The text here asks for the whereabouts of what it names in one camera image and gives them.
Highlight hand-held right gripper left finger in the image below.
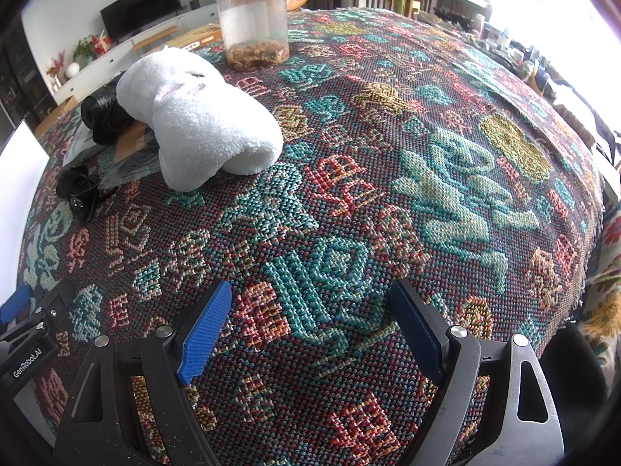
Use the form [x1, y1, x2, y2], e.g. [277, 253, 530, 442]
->
[52, 279, 234, 466]

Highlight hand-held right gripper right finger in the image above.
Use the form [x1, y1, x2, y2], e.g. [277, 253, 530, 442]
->
[388, 279, 566, 466]

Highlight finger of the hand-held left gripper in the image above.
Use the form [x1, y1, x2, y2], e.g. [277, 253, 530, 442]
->
[0, 285, 34, 323]
[34, 279, 77, 323]

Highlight bagged wooden phone case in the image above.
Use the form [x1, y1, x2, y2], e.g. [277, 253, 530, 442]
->
[61, 119, 163, 190]

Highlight white socks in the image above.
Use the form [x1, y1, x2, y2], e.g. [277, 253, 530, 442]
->
[116, 45, 284, 192]

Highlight black fabric flower clip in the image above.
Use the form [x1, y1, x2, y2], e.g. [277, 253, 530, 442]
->
[56, 164, 120, 224]

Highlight printed woven blanket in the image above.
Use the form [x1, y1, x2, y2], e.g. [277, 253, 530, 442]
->
[17, 7, 607, 466]

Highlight floral patterned cloth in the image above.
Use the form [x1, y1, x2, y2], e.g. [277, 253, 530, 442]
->
[579, 238, 621, 374]

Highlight dark glass cabinet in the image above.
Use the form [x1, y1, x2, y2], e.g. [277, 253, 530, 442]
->
[0, 19, 56, 127]

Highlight red flowers in vase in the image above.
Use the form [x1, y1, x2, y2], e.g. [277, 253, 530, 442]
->
[46, 51, 66, 85]

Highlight leafy green potted plant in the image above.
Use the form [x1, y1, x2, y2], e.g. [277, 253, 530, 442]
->
[73, 35, 98, 64]

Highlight white television cabinet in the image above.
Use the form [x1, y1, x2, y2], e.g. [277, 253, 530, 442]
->
[51, 2, 219, 103]

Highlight small wooden bench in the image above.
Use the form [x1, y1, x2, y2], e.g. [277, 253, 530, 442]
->
[132, 26, 178, 54]

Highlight yellow flat box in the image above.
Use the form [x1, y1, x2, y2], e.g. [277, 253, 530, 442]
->
[172, 23, 224, 52]

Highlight clutter of small bottles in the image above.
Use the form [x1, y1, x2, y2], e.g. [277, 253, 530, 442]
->
[437, 7, 621, 122]

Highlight black television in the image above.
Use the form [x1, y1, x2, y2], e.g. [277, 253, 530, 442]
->
[100, 0, 181, 42]

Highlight clear jar with black lid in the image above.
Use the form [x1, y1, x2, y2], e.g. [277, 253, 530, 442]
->
[215, 0, 290, 71]

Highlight bright window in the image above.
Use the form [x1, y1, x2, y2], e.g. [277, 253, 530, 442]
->
[500, 0, 621, 59]

